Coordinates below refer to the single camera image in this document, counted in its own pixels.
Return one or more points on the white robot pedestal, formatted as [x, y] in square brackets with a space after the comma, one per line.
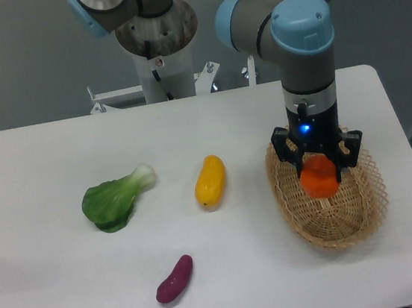
[168, 77]

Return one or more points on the green bok choy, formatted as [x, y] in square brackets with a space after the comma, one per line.
[110, 204]

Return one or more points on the orange fruit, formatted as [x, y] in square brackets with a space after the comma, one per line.
[318, 177]

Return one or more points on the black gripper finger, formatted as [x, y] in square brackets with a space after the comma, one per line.
[287, 150]
[347, 151]

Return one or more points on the white mounting bracket frame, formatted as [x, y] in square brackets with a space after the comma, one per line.
[205, 82]

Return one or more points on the yellow mango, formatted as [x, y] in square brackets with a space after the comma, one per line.
[211, 183]

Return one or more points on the purple sweet potato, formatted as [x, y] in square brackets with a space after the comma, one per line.
[172, 287]

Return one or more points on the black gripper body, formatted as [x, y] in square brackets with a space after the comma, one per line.
[320, 132]

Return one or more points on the woven wicker basket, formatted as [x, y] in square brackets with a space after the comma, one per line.
[341, 221]

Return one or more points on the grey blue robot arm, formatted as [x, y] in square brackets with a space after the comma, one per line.
[295, 35]

